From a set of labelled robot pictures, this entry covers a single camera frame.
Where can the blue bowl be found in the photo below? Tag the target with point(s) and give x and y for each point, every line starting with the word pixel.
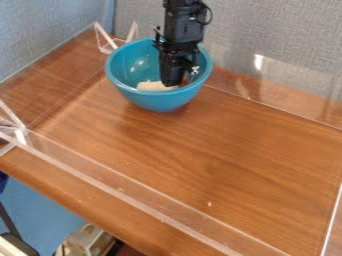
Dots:
pixel 134 64

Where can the clear acrylic tray walls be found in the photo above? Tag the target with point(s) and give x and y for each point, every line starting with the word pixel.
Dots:
pixel 236 176

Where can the black stand leg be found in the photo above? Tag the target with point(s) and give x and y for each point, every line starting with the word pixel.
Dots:
pixel 13 245

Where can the white power strip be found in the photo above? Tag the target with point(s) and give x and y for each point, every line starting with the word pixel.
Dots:
pixel 87 241

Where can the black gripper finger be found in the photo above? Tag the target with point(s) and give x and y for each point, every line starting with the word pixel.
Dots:
pixel 174 65
pixel 193 63

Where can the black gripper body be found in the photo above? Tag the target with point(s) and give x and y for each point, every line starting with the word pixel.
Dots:
pixel 185 22

